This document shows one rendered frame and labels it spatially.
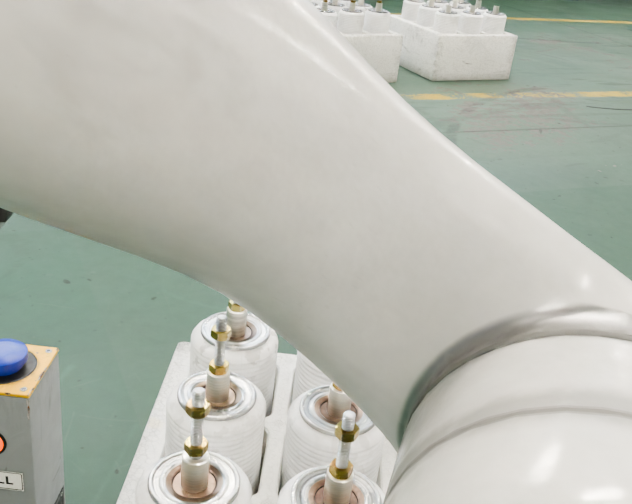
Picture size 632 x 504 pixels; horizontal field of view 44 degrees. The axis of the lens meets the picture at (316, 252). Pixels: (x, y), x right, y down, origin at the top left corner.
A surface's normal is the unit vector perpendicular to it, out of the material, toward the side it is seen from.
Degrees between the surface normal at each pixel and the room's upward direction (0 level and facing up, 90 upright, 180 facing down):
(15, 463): 90
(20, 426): 90
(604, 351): 5
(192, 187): 103
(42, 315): 0
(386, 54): 90
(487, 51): 90
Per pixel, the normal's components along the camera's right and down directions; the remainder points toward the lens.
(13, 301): 0.11, -0.89
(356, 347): -0.16, 0.62
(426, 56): -0.89, 0.11
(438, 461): -0.72, -0.69
